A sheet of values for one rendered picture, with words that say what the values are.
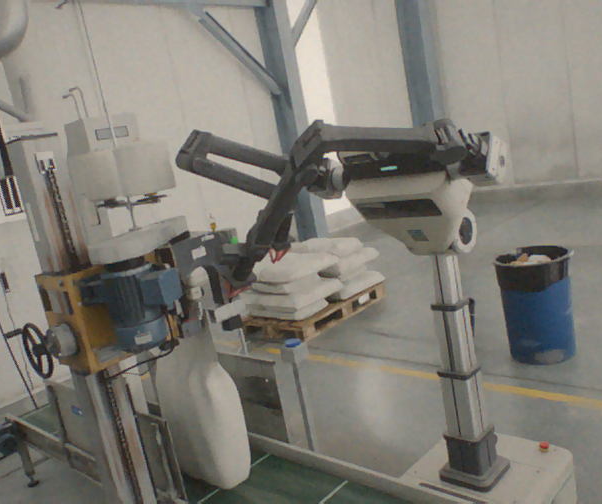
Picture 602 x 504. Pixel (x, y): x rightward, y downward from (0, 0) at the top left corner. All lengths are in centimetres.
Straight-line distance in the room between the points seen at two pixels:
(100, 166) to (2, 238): 271
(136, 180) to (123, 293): 33
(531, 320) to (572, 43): 643
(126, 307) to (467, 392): 121
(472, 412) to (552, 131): 789
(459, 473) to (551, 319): 166
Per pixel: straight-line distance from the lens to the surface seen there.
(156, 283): 173
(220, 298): 222
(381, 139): 152
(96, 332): 196
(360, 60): 962
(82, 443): 302
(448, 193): 182
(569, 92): 974
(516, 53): 1002
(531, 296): 376
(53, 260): 195
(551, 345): 390
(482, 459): 236
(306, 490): 229
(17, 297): 475
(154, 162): 183
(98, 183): 206
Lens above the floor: 160
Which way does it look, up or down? 11 degrees down
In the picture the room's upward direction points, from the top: 11 degrees counter-clockwise
